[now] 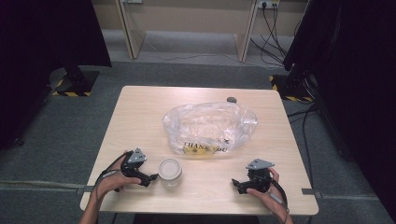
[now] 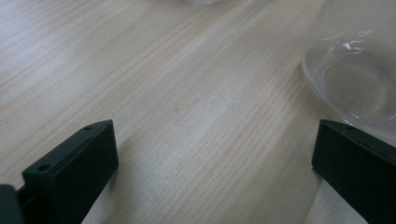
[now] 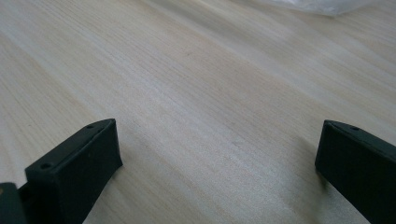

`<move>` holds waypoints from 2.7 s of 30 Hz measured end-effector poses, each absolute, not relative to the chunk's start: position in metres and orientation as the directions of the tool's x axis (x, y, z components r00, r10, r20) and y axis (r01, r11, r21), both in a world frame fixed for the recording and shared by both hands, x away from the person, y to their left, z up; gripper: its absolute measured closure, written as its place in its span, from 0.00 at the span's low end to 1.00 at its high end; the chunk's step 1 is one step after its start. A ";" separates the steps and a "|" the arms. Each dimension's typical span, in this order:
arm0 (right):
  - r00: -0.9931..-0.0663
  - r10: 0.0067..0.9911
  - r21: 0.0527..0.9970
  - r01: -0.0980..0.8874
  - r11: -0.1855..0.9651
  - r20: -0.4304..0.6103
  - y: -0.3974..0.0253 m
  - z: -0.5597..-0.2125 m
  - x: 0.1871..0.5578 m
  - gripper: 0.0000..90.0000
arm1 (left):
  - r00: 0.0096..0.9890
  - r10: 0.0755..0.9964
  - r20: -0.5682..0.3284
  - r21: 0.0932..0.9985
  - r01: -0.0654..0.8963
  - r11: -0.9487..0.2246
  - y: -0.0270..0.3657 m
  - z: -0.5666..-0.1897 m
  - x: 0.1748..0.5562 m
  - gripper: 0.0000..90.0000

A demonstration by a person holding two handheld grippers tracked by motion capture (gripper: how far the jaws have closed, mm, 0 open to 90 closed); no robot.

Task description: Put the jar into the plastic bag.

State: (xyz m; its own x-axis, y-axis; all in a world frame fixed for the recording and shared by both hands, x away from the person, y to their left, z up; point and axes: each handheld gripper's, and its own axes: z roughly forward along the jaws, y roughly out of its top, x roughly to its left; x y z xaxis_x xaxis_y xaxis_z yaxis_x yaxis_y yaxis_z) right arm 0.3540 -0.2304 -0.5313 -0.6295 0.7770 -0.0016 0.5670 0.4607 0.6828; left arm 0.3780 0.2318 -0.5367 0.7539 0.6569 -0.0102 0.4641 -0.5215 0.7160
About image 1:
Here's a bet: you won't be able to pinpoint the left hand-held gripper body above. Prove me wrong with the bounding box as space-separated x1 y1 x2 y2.
120 147 148 188

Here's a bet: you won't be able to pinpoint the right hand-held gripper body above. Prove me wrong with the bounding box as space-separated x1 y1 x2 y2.
237 158 276 195

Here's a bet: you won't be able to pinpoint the clear cup with white lid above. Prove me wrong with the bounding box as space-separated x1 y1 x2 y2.
158 158 183 187

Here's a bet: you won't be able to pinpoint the clear printed plastic bag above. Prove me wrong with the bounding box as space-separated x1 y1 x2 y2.
162 101 259 159

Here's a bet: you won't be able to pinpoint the person's right hand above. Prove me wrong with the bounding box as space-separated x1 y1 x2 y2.
247 167 291 217

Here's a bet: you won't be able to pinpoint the person's left hand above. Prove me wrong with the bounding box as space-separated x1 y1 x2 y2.
91 150 142 203

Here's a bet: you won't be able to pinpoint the person's dark lap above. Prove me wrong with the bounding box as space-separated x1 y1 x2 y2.
133 214 260 224

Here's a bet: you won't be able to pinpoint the grey floor tape strip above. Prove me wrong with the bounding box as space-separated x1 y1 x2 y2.
0 179 95 196
301 188 380 201

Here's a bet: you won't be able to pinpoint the black striped stand base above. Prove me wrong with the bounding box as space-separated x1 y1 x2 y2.
50 68 101 98
268 74 315 103

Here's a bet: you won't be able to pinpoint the beige desk leg panel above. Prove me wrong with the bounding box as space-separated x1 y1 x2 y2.
233 0 260 63
114 0 148 60

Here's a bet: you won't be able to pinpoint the dark curtain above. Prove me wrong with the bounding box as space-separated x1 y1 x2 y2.
282 0 396 220

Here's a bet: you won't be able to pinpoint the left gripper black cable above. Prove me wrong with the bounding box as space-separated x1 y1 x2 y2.
93 151 132 200

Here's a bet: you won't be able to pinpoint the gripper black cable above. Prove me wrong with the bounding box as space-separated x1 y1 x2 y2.
270 176 291 224
93 151 132 200

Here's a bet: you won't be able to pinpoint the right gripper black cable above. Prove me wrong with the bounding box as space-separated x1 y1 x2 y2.
270 176 291 224

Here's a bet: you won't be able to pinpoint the black cables from socket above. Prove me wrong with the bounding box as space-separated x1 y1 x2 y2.
249 5 302 68

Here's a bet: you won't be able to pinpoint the white wall socket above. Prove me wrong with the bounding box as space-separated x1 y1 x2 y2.
257 0 281 9

